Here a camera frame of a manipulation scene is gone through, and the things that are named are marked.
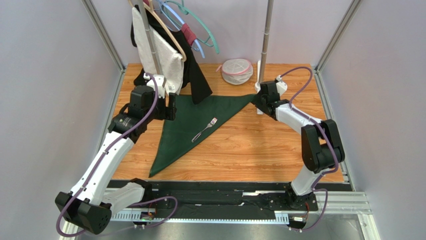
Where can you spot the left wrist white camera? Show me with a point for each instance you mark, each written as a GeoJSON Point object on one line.
{"type": "Point", "coordinates": [159, 81]}

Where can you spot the aluminium frame rail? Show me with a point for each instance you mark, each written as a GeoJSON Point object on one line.
{"type": "Point", "coordinates": [335, 199]}

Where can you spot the right white rack foot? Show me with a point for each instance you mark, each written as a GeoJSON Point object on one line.
{"type": "Point", "coordinates": [257, 84]}

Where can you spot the wrist white camera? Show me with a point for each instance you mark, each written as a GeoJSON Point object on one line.
{"type": "Point", "coordinates": [159, 81]}
{"type": "Point", "coordinates": [280, 85]}

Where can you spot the metal rack pole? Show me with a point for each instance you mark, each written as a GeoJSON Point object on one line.
{"type": "Point", "coordinates": [150, 37]}
{"type": "Point", "coordinates": [266, 36]}

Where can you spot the black hanging garment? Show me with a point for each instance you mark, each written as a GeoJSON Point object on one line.
{"type": "Point", "coordinates": [192, 73]}

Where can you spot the right metal rack pole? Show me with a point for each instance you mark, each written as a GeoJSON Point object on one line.
{"type": "Point", "coordinates": [266, 36]}

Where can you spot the silver metal fork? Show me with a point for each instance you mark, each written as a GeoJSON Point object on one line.
{"type": "Point", "coordinates": [209, 125]}

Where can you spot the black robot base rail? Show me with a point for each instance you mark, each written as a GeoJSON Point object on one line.
{"type": "Point", "coordinates": [227, 201]}

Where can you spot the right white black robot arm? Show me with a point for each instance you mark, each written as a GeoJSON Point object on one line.
{"type": "Point", "coordinates": [321, 147]}

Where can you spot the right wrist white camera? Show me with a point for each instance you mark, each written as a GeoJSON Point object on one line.
{"type": "Point", "coordinates": [280, 85]}

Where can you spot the white mesh laundry bag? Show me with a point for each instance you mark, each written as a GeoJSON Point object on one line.
{"type": "Point", "coordinates": [236, 71]}

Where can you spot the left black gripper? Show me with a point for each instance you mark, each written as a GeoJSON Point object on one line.
{"type": "Point", "coordinates": [167, 113]}

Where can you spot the blue plastic hanger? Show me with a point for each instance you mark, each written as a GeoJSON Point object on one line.
{"type": "Point", "coordinates": [179, 24]}

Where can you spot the wooden clothes hanger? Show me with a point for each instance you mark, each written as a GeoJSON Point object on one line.
{"type": "Point", "coordinates": [149, 6]}

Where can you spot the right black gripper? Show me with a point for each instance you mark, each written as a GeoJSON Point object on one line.
{"type": "Point", "coordinates": [261, 101]}

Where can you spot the teal plastic hanger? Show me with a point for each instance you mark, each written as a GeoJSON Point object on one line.
{"type": "Point", "coordinates": [210, 41]}

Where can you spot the white hanging towel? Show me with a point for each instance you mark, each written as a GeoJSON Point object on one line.
{"type": "Point", "coordinates": [168, 54]}

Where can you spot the dark red hanging cloth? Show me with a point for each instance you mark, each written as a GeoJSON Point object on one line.
{"type": "Point", "coordinates": [188, 34]}

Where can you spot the dark green cloth napkin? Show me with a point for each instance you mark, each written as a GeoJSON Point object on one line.
{"type": "Point", "coordinates": [176, 137]}

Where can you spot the left metal rack pole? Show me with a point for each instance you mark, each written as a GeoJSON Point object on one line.
{"type": "Point", "coordinates": [150, 37]}

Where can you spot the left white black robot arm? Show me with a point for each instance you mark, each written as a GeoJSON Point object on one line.
{"type": "Point", "coordinates": [87, 205]}

